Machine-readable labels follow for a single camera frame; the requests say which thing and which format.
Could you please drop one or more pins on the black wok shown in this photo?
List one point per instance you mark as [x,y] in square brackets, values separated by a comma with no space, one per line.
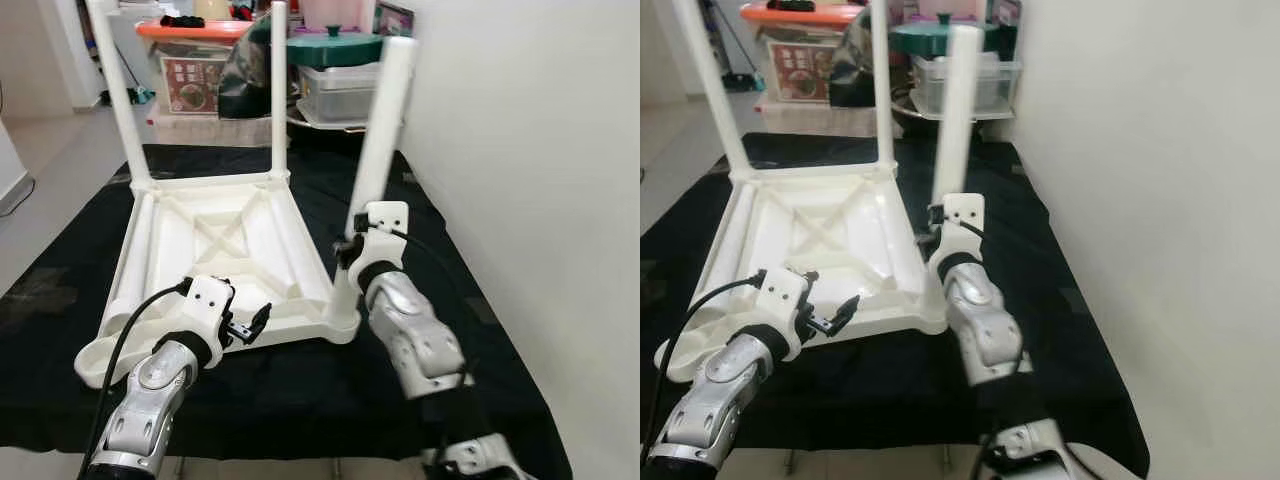
[912,112]
[320,122]

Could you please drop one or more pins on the clear tape strip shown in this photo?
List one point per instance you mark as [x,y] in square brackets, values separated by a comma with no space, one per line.
[1075,300]
[485,310]
[40,288]

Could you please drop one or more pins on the clear plastic container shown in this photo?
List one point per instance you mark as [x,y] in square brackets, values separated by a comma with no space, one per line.
[335,95]
[995,85]

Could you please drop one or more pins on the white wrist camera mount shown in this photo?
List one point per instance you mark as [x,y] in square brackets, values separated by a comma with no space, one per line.
[208,300]
[385,220]
[962,215]
[780,295]

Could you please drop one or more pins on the red printed carton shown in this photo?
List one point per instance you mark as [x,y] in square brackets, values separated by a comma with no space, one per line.
[798,72]
[190,85]

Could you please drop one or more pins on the black tablecloth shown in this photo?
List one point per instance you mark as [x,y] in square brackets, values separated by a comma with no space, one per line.
[900,400]
[300,400]

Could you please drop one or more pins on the dark package with label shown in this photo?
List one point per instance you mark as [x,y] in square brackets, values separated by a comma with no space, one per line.
[395,18]
[1002,25]

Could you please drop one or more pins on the glossy black bag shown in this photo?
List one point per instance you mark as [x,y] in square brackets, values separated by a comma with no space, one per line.
[852,65]
[245,75]

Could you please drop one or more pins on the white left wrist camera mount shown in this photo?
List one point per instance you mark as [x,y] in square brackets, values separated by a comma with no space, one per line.
[208,300]
[780,295]

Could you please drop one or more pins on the beige cloth covered platform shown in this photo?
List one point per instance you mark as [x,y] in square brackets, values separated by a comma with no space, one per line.
[210,128]
[815,118]

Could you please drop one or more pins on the green black floor mop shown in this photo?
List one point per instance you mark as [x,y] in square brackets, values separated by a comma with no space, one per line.
[135,95]
[745,82]

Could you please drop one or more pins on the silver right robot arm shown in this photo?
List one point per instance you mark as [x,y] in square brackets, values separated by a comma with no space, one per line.
[415,335]
[980,320]

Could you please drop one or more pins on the clear box with orange lid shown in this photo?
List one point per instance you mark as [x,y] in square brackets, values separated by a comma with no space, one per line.
[800,14]
[190,30]

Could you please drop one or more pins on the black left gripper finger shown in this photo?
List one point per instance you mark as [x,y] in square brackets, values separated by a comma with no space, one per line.
[846,315]
[261,322]
[221,284]
[806,277]

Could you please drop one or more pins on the white plastic table top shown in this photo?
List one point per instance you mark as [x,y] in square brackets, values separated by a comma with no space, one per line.
[830,240]
[230,250]

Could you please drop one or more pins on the green round pot lid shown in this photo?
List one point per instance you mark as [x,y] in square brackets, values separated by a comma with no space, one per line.
[920,38]
[335,48]

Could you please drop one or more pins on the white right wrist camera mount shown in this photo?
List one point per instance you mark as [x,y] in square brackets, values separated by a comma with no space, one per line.
[385,220]
[962,215]

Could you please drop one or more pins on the small black object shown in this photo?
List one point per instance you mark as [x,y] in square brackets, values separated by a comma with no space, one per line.
[788,5]
[182,21]

